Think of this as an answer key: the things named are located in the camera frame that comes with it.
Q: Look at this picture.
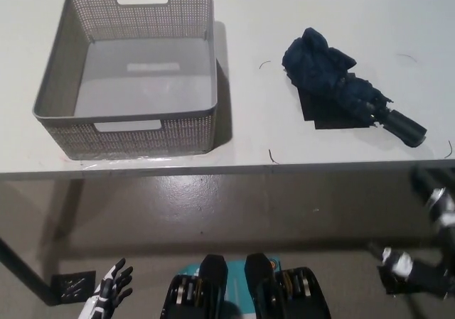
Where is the navy blue umbrella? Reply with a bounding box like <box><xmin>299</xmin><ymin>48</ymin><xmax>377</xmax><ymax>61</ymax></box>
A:
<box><xmin>281</xmin><ymin>26</ymin><xmax>428</xmax><ymax>148</ymax></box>

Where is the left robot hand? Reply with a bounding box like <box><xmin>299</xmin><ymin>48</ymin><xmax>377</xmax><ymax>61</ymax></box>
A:
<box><xmin>78</xmin><ymin>257</ymin><xmax>134</xmax><ymax>319</ymax></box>

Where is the black cross-shaped mat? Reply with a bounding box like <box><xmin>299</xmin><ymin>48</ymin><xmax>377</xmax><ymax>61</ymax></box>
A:
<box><xmin>296</xmin><ymin>70</ymin><xmax>378</xmax><ymax>132</ymax></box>

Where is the grey perforated plastic basket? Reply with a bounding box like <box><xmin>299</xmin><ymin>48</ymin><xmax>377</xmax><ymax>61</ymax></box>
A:
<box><xmin>33</xmin><ymin>0</ymin><xmax>218</xmax><ymax>161</ymax></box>

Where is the black ribbed robot body block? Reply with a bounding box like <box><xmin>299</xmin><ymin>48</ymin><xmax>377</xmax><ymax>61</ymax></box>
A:
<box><xmin>159</xmin><ymin>254</ymin><xmax>228</xmax><ymax>319</ymax></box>
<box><xmin>245</xmin><ymin>253</ymin><xmax>332</xmax><ymax>319</ymax></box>

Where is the black diagonal table leg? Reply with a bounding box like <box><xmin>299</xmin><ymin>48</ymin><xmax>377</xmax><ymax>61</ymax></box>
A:
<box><xmin>0</xmin><ymin>238</ymin><xmax>55</xmax><ymax>305</ymax></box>

